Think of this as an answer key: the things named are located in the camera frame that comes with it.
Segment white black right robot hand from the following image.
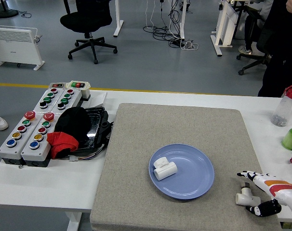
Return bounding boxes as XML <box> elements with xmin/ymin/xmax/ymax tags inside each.
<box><xmin>237</xmin><ymin>170</ymin><xmax>292</xmax><ymax>218</ymax></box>

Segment white pipe tee metal thread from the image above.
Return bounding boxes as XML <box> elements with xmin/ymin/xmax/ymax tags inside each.
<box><xmin>235</xmin><ymin>181</ymin><xmax>261</xmax><ymax>210</ymax></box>

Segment plain white pipe tee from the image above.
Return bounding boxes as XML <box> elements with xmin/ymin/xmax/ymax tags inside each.
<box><xmin>152</xmin><ymin>156</ymin><xmax>178</xmax><ymax>180</ymax></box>

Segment blue round plate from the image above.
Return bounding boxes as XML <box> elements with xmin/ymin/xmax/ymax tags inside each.
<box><xmin>148</xmin><ymin>143</ymin><xmax>215</xmax><ymax>200</ymax></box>

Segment seated person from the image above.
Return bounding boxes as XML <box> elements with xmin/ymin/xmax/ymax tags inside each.
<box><xmin>239</xmin><ymin>0</ymin><xmax>274</xmax><ymax>55</ymax></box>

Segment black chair base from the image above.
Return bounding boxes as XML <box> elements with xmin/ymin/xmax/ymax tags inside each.
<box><xmin>236</xmin><ymin>51</ymin><xmax>272</xmax><ymax>76</ymax></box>

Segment clear bottle red lid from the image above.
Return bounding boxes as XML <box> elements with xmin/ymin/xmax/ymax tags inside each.
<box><xmin>270</xmin><ymin>83</ymin><xmax>292</xmax><ymax>128</ymax></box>

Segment white desk leg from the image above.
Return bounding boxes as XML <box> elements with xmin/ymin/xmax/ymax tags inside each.
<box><xmin>113</xmin><ymin>0</ymin><xmax>124</xmax><ymax>38</ymax></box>
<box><xmin>170</xmin><ymin>0</ymin><xmax>187</xmax><ymax>40</ymax></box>

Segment grey-brown mat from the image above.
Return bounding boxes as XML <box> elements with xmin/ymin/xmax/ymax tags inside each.
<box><xmin>90</xmin><ymin>103</ymin><xmax>283</xmax><ymax>231</ymax></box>

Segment glossy black tray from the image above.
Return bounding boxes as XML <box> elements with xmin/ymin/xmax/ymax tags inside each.
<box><xmin>71</xmin><ymin>106</ymin><xmax>113</xmax><ymax>154</ymax></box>

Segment white paper sheet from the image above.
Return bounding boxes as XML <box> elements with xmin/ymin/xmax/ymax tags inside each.
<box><xmin>89</xmin><ymin>91</ymin><xmax>108</xmax><ymax>108</ymax></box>

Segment black office chair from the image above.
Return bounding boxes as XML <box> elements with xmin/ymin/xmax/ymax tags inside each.
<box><xmin>60</xmin><ymin>0</ymin><xmax>118</xmax><ymax>64</ymax></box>

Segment black cloth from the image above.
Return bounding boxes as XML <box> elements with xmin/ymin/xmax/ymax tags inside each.
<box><xmin>54</xmin><ymin>107</ymin><xmax>92</xmax><ymax>145</ymax></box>

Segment red cloth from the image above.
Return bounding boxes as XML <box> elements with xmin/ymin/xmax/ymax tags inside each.
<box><xmin>46</xmin><ymin>131</ymin><xmax>80</xmax><ymax>159</ymax></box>

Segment green-button grey control box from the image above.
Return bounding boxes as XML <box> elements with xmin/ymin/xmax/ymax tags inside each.
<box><xmin>34</xmin><ymin>88</ymin><xmax>65</xmax><ymax>114</ymax></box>
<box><xmin>50</xmin><ymin>88</ymin><xmax>83</xmax><ymax>114</ymax></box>

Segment white table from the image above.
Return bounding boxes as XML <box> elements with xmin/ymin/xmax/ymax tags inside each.
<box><xmin>0</xmin><ymin>89</ymin><xmax>292</xmax><ymax>231</ymax></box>

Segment five-button grey control box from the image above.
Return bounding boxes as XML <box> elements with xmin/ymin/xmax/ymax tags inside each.
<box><xmin>0</xmin><ymin>111</ymin><xmax>37</xmax><ymax>166</ymax></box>
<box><xmin>20</xmin><ymin>112</ymin><xmax>55</xmax><ymax>167</ymax></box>

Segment white panel heater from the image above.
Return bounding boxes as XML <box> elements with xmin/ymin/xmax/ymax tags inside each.
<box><xmin>0</xmin><ymin>25</ymin><xmax>45</xmax><ymax>71</ymax></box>

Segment black round stand base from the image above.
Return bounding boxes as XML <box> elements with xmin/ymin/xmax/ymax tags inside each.
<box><xmin>0</xmin><ymin>0</ymin><xmax>19</xmax><ymax>19</ymax></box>

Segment white desk frame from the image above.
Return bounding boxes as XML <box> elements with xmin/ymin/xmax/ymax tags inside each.
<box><xmin>210</xmin><ymin>0</ymin><xmax>254</xmax><ymax>57</ymax></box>

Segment tangled floor cables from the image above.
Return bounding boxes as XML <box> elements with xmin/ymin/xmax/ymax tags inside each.
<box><xmin>143</xmin><ymin>0</ymin><xmax>199</xmax><ymax>51</ymax></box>

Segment coloured wire bundle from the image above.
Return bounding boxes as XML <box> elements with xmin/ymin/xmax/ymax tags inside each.
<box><xmin>68</xmin><ymin>146</ymin><xmax>106</xmax><ymax>162</ymax></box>

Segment white green-red switch box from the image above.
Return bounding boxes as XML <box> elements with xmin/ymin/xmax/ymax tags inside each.
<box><xmin>65</xmin><ymin>80</ymin><xmax>91</xmax><ymax>101</ymax></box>

